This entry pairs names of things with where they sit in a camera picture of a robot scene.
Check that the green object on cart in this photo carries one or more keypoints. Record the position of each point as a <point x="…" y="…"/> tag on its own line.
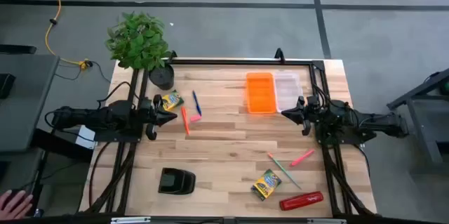
<point x="446" y="87"/>

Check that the black frame clamp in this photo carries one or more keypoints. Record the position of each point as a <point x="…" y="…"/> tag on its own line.
<point x="279" y="56"/>
<point x="173" y="54"/>

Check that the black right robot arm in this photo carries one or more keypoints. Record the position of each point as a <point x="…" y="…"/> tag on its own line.
<point x="379" y="124"/>

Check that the yellow green crayon box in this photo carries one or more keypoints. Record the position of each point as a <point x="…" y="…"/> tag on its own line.
<point x="266" y="184"/>
<point x="172" y="100"/>

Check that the pink eraser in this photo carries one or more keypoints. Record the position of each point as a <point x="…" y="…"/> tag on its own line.
<point x="195" y="118"/>

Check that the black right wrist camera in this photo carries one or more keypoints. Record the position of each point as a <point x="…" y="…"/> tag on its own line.
<point x="306" y="129"/>

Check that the black flat bar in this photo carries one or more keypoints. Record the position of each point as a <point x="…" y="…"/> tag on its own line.
<point x="17" y="49"/>

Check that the blue pen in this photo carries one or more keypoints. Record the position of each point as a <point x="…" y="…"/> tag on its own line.
<point x="196" y="103"/>

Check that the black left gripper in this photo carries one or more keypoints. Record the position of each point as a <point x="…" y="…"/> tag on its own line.
<point x="147" y="111"/>

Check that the black plant pot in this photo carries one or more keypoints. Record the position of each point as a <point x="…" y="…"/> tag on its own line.
<point x="162" y="78"/>

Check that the dark metal cart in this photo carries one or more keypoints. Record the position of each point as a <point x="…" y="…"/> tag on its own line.
<point x="426" y="136"/>

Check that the green leafy plant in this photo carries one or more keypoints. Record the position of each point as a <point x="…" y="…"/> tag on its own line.
<point x="138" y="41"/>

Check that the clear plastic pencil box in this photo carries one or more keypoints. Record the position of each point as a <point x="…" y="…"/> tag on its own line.
<point x="287" y="88"/>

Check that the red stapler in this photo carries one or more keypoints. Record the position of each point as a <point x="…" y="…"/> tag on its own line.
<point x="301" y="201"/>

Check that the green pencil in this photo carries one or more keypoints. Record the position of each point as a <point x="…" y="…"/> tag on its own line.
<point x="283" y="169"/>

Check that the orange marker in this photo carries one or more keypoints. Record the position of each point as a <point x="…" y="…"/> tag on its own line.
<point x="185" y="119"/>

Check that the pink highlighter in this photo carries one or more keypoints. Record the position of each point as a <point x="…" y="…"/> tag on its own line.
<point x="302" y="157"/>

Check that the person's hand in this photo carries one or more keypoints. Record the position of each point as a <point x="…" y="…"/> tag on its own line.
<point x="14" y="204"/>

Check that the orange pencil box lid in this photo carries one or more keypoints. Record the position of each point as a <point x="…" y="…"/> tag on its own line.
<point x="261" y="92"/>

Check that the silver rail bracket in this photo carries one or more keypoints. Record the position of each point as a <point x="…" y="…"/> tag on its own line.
<point x="129" y="220"/>
<point x="326" y="221"/>

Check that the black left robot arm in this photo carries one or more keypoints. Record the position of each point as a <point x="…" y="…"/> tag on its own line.
<point x="87" y="117"/>

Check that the black aluminium table frame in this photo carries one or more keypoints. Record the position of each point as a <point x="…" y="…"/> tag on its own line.
<point x="245" y="62"/>

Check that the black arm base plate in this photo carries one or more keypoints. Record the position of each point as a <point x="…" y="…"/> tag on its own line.
<point x="345" y="141"/>
<point x="115" y="139"/>

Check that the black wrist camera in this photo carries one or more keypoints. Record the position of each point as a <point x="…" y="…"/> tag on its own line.
<point x="148" y="132"/>
<point x="306" y="129"/>

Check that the black device on side table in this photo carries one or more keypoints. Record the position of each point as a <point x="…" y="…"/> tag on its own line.
<point x="7" y="85"/>

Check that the grey side table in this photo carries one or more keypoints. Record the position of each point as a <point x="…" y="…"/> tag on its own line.
<point x="21" y="118"/>

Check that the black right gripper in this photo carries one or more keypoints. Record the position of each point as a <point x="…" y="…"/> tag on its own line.
<point x="311" y="113"/>

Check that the white paper sheet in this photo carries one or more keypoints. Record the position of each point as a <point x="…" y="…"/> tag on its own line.
<point x="86" y="139"/>

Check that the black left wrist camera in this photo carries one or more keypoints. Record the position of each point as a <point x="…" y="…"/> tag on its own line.
<point x="148" y="132"/>

